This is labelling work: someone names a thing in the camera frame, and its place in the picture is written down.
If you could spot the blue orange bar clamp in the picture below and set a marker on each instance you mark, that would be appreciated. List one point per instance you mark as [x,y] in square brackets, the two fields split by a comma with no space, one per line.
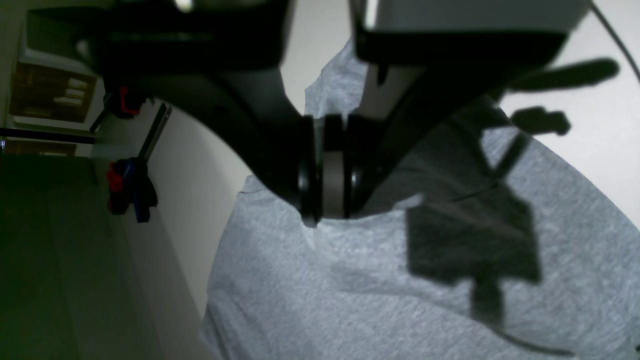
[128,179]

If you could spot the orange black clamp lower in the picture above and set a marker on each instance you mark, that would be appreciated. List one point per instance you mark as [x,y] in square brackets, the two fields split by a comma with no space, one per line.
[123,102]

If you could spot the grey T-shirt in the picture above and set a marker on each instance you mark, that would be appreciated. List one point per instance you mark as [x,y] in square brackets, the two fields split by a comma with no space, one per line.
[483,244]

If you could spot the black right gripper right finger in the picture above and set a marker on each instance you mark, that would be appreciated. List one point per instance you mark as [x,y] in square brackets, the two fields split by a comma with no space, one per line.
[429,58]

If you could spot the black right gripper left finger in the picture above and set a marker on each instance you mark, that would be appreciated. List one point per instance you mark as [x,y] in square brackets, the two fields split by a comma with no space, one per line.
[217,61]

